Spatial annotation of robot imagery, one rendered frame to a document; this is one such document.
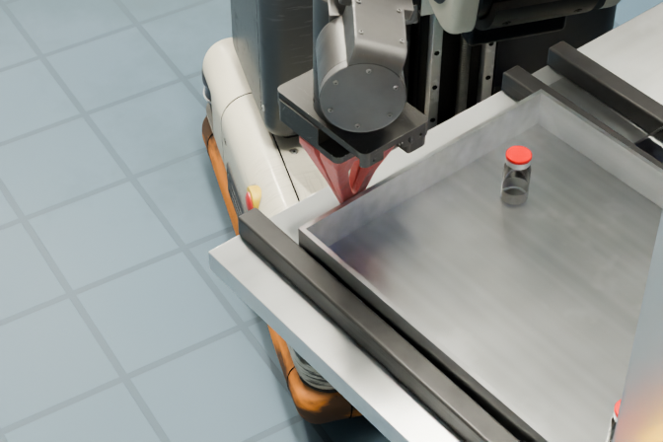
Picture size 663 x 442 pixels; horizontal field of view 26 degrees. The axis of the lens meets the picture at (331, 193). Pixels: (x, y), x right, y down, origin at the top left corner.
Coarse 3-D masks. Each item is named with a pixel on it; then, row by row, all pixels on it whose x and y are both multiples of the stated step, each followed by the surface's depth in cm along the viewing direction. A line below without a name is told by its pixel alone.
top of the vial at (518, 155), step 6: (510, 150) 112; (516, 150) 112; (522, 150) 112; (528, 150) 112; (510, 156) 111; (516, 156) 112; (522, 156) 112; (528, 156) 111; (510, 162) 111; (516, 162) 111; (522, 162) 111; (528, 162) 111
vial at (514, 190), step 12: (504, 168) 112; (516, 168) 111; (528, 168) 112; (504, 180) 113; (516, 180) 112; (528, 180) 113; (504, 192) 114; (516, 192) 113; (528, 192) 114; (516, 204) 114
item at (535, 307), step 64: (512, 128) 119; (576, 128) 118; (384, 192) 112; (448, 192) 115; (576, 192) 115; (640, 192) 115; (320, 256) 107; (384, 256) 110; (448, 256) 110; (512, 256) 110; (576, 256) 110; (640, 256) 110; (384, 320) 103; (448, 320) 105; (512, 320) 105; (576, 320) 105; (512, 384) 101; (576, 384) 101
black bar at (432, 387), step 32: (256, 224) 110; (288, 256) 107; (320, 288) 105; (352, 320) 103; (384, 352) 101; (416, 352) 100; (416, 384) 99; (448, 384) 98; (448, 416) 98; (480, 416) 96
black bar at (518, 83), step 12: (504, 72) 124; (516, 72) 124; (528, 72) 124; (504, 84) 124; (516, 84) 123; (528, 84) 123; (540, 84) 123; (516, 96) 124; (552, 96) 121; (576, 108) 120; (612, 132) 118; (648, 156) 116
